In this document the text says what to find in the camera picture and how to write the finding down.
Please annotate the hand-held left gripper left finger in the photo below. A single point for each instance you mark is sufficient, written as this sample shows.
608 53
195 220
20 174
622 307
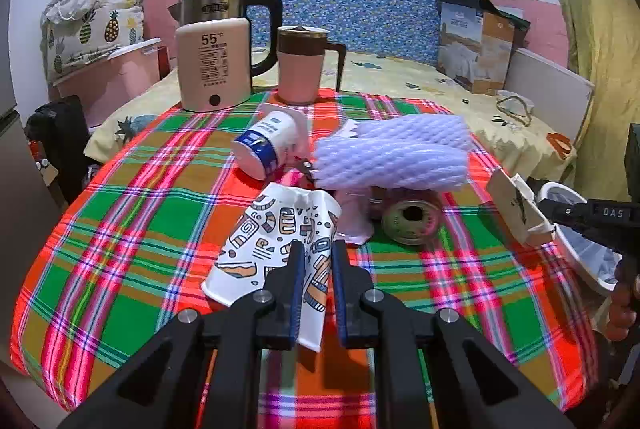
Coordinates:
297 289

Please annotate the pink storage box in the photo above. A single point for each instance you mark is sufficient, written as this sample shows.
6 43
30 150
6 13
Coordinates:
115 79

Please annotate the person's right hand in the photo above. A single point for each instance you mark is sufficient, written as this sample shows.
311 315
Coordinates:
622 321

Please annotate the clear plastic cup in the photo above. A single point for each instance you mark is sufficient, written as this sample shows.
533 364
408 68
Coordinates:
354 216

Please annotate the yellow-green curtain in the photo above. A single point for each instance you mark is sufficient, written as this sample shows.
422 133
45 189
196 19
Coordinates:
595 24

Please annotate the yellow printed bed sheet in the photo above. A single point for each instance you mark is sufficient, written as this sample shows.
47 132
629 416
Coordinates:
400 76

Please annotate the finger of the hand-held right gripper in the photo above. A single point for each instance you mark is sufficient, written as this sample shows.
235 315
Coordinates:
575 215

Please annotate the white foam fruit net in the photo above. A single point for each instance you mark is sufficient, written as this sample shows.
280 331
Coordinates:
395 154

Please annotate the white paper carton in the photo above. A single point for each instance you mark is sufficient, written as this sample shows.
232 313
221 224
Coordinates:
515 204

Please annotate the beige electric kettle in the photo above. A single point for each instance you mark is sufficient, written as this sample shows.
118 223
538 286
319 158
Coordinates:
212 59

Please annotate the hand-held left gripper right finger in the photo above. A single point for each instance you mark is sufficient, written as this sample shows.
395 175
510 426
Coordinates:
340 294

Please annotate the printed cardboard box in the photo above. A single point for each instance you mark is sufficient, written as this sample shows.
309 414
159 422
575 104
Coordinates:
472 44

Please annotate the patterned paper cup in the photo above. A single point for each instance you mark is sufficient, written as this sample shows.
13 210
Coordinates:
260 234

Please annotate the white and blue yogurt cup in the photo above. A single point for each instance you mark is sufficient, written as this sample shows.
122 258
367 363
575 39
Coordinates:
265 141

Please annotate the black bag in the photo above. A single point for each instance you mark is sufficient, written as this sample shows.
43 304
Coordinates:
57 139

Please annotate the plaid tablecloth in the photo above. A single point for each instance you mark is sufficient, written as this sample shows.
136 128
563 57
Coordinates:
150 219

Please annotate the pineapple print bedding pile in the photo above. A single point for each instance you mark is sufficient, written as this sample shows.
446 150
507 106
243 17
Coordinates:
95 26

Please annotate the white flat panel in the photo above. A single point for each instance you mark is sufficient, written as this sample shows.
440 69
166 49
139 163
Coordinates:
545 89

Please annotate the white round trash bin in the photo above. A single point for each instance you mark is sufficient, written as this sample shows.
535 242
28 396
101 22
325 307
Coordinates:
587 259

